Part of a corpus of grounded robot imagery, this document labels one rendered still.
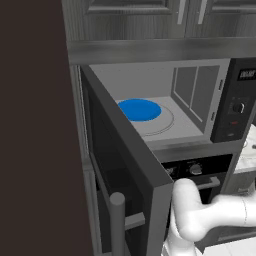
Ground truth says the silver oven knob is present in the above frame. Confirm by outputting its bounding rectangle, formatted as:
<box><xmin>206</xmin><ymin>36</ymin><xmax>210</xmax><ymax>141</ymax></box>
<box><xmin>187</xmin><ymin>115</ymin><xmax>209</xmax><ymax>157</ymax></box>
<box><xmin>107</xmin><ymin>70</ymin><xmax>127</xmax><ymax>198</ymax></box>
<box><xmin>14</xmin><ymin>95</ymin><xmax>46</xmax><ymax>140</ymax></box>
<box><xmin>189</xmin><ymin>163</ymin><xmax>204</xmax><ymax>176</ymax></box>

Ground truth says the grey oven door handle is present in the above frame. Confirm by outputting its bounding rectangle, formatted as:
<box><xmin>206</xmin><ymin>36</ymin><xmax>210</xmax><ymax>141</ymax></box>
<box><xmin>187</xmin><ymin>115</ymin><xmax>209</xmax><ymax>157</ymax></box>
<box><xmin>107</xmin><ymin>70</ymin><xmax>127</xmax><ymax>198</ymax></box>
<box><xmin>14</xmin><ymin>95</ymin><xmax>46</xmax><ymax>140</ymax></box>
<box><xmin>195</xmin><ymin>176</ymin><xmax>222</xmax><ymax>192</ymax></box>

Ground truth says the grey microwave oven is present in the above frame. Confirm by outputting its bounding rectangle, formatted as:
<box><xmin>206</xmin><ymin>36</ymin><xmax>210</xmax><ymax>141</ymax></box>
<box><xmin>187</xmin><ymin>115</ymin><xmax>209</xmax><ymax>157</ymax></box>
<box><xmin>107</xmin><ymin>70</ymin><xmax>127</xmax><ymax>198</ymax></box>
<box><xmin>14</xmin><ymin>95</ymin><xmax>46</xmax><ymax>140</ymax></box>
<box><xmin>68</xmin><ymin>57</ymin><xmax>256</xmax><ymax>152</ymax></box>

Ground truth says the dark microwave door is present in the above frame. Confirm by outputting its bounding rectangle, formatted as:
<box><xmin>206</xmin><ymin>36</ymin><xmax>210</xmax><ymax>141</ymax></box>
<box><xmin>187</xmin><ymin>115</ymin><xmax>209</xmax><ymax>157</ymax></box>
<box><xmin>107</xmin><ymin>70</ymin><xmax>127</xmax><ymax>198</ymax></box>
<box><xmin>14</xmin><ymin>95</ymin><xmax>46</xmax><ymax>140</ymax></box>
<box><xmin>79</xmin><ymin>64</ymin><xmax>175</xmax><ymax>256</ymax></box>

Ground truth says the silver cupboard handle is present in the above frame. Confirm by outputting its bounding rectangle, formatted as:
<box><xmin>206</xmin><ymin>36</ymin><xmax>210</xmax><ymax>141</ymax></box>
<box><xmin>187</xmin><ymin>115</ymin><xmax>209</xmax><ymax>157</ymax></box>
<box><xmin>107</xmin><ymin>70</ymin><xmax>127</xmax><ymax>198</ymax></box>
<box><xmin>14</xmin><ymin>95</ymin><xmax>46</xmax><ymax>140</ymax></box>
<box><xmin>197</xmin><ymin>0</ymin><xmax>209</xmax><ymax>26</ymax></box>
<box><xmin>176</xmin><ymin>0</ymin><xmax>187</xmax><ymax>26</ymax></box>

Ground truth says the blue round plate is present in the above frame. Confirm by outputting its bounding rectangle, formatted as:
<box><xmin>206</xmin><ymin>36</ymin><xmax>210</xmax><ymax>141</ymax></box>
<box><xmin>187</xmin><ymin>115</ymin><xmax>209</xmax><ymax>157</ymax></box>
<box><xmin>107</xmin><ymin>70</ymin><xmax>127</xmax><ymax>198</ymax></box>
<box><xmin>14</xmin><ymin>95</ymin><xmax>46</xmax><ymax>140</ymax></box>
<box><xmin>116</xmin><ymin>98</ymin><xmax>163</xmax><ymax>123</ymax></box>

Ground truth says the grey microwave door handle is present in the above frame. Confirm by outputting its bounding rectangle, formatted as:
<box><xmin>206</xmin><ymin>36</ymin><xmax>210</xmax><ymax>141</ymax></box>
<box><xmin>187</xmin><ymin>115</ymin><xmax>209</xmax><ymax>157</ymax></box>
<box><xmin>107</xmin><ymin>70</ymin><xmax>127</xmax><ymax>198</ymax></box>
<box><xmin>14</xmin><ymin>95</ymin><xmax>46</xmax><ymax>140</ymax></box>
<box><xmin>109</xmin><ymin>191</ymin><xmax>127</xmax><ymax>256</ymax></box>

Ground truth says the grey wooden cupboard door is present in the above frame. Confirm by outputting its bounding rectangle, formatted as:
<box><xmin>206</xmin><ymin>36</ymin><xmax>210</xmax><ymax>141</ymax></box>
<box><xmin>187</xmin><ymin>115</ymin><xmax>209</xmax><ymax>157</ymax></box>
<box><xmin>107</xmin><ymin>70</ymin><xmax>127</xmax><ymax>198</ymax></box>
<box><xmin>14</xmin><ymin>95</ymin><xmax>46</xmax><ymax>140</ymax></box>
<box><xmin>185</xmin><ymin>0</ymin><xmax>256</xmax><ymax>40</ymax></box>
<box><xmin>61</xmin><ymin>0</ymin><xmax>188</xmax><ymax>42</ymax></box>

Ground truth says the dark brown tall cabinet panel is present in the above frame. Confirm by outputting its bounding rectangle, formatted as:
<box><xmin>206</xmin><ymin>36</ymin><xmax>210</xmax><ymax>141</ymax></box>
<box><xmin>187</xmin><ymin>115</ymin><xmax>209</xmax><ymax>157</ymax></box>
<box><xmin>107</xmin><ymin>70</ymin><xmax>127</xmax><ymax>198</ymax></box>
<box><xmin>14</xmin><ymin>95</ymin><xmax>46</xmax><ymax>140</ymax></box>
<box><xmin>0</xmin><ymin>0</ymin><xmax>95</xmax><ymax>256</ymax></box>

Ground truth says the black built-in oven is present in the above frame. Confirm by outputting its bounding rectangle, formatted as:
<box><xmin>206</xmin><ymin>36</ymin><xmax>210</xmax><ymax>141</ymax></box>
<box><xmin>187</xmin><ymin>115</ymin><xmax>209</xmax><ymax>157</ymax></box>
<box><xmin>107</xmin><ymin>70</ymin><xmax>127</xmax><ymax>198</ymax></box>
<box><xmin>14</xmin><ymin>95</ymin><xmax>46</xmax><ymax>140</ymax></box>
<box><xmin>159</xmin><ymin>152</ymin><xmax>256</xmax><ymax>254</ymax></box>

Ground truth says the grey counter cabinet front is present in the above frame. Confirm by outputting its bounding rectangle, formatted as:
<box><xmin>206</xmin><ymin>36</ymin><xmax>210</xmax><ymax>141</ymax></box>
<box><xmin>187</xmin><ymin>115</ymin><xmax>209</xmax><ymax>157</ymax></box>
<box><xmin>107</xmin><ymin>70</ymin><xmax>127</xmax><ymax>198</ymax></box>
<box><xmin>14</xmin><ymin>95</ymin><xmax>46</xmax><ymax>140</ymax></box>
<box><xmin>221</xmin><ymin>171</ymin><xmax>256</xmax><ymax>198</ymax></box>

